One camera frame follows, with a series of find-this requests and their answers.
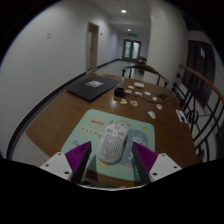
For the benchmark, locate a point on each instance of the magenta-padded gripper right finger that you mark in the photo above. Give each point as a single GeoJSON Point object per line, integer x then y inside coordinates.
{"type": "Point", "coordinates": [162, 165]}

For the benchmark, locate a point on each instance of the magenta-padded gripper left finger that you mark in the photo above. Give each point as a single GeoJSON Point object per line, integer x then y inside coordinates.
{"type": "Point", "coordinates": [61, 163]}

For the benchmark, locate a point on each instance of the white perforated computer mouse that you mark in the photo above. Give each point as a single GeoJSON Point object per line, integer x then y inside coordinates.
{"type": "Point", "coordinates": [113, 143]}

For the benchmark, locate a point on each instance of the mint green printed mouse pad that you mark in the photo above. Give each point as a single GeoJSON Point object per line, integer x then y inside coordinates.
{"type": "Point", "coordinates": [90, 128]}

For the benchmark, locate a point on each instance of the white cut-out sticker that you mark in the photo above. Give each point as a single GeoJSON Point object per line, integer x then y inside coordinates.
{"type": "Point", "coordinates": [151, 114]}

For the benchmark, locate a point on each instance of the white paper sheet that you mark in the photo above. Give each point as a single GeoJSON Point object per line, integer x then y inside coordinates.
{"type": "Point", "coordinates": [181, 116]}

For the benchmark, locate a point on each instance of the red and white sticker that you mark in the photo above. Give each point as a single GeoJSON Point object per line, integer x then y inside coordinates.
{"type": "Point", "coordinates": [159, 106]}

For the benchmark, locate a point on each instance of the small white sticker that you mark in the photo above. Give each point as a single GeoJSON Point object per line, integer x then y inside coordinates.
{"type": "Point", "coordinates": [147, 93]}
{"type": "Point", "coordinates": [130, 87]}
{"type": "Point", "coordinates": [155, 98]}

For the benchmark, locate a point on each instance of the orange sticker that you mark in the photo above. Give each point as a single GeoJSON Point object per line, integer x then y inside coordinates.
{"type": "Point", "coordinates": [134, 103]}

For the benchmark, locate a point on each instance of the yellow sticker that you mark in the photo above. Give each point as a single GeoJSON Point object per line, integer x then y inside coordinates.
{"type": "Point", "coordinates": [123, 101]}

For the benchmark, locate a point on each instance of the dark closed laptop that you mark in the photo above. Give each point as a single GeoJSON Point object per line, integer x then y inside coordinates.
{"type": "Point", "coordinates": [91, 88]}

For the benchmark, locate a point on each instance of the small white flat box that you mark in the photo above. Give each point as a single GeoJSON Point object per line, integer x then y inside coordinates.
{"type": "Point", "coordinates": [139, 84]}

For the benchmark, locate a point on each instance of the small black box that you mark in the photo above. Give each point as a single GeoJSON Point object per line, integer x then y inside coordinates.
{"type": "Point", "coordinates": [119, 92]}

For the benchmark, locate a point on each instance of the black railing with wooden handrail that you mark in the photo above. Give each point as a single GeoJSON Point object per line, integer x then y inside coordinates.
{"type": "Point", "coordinates": [203, 81]}

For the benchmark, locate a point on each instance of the wooden armchair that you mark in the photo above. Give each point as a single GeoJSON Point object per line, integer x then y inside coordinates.
{"type": "Point", "coordinates": [146, 68]}

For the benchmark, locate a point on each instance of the dark framed window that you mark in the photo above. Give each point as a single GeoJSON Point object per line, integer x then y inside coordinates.
{"type": "Point", "coordinates": [200, 70]}

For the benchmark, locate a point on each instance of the glass double door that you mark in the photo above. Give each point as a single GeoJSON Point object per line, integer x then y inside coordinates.
{"type": "Point", "coordinates": [131, 50]}

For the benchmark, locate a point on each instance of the open side door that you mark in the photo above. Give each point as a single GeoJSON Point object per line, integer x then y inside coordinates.
{"type": "Point", "coordinates": [92, 46]}

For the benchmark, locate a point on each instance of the green exit sign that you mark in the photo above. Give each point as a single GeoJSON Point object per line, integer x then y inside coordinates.
{"type": "Point", "coordinates": [133, 34]}

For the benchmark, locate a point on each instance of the recessed ceiling lights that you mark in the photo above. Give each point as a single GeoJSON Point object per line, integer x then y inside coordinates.
{"type": "Point", "coordinates": [123, 11]}

